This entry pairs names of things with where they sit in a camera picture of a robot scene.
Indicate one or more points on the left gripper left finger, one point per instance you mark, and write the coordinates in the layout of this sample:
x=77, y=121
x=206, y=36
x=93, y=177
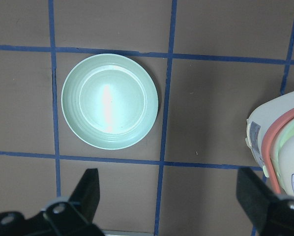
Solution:
x=74, y=216

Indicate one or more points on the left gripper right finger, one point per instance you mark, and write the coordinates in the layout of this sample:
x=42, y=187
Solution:
x=271, y=214

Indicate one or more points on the white rice cooker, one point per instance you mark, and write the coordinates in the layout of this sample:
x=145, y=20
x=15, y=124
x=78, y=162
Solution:
x=270, y=137

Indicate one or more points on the left mint green plate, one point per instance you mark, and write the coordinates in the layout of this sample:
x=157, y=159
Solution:
x=109, y=101

